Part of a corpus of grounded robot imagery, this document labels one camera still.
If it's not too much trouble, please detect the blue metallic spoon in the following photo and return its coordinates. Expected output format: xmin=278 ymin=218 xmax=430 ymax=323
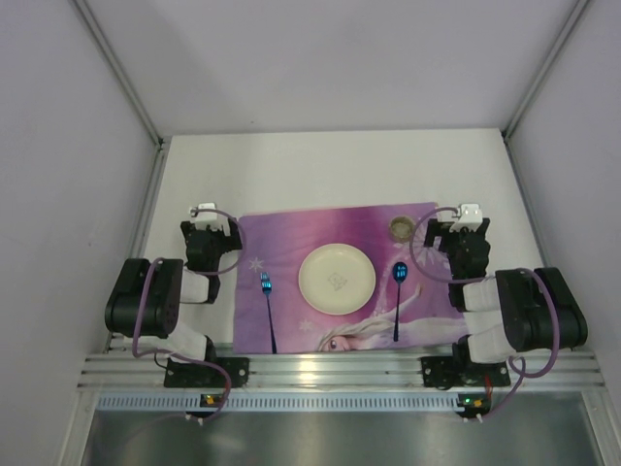
xmin=392 ymin=261 xmax=409 ymax=343

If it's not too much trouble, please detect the blue metallic fork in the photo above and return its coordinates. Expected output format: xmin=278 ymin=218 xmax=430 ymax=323
xmin=260 ymin=272 xmax=278 ymax=354

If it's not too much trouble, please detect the purple printed placemat cloth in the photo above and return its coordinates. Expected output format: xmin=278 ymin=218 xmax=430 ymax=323
xmin=233 ymin=203 xmax=468 ymax=353

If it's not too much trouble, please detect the cream round plate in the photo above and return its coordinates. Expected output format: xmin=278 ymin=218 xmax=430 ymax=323
xmin=298 ymin=243 xmax=376 ymax=316

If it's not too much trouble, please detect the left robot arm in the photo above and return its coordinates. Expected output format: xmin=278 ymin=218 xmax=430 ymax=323
xmin=104 ymin=205 xmax=244 ymax=365

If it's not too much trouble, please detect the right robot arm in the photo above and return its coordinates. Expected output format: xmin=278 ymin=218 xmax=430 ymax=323
xmin=421 ymin=209 xmax=588 ymax=379

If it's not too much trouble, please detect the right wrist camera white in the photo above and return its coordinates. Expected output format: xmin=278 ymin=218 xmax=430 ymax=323
xmin=450 ymin=203 xmax=484 ymax=231

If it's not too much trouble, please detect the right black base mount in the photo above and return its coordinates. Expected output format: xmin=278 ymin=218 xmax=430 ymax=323
xmin=420 ymin=355 xmax=511 ymax=390

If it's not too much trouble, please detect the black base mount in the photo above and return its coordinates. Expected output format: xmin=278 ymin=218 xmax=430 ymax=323
xmin=163 ymin=357 xmax=250 ymax=388
xmin=420 ymin=355 xmax=511 ymax=390

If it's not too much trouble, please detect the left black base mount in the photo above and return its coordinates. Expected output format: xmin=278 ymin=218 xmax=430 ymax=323
xmin=163 ymin=357 xmax=250 ymax=388

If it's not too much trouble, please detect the aluminium mounting rail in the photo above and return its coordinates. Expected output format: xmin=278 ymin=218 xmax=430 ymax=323
xmin=78 ymin=338 xmax=605 ymax=392

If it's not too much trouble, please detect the slotted cable duct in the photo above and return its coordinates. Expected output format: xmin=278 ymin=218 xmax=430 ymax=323
xmin=96 ymin=392 xmax=489 ymax=413

